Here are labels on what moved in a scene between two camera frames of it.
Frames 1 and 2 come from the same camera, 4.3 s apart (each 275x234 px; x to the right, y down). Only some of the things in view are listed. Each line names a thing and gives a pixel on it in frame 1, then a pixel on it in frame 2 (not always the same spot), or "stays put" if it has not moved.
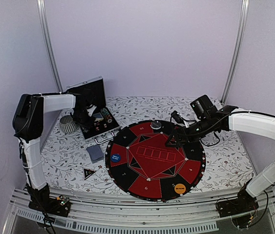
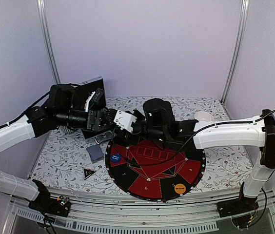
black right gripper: [176, 132] → [127, 137]
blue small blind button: [115, 158] stays put
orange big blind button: [180, 188] stays put
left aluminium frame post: [42, 13] stays put
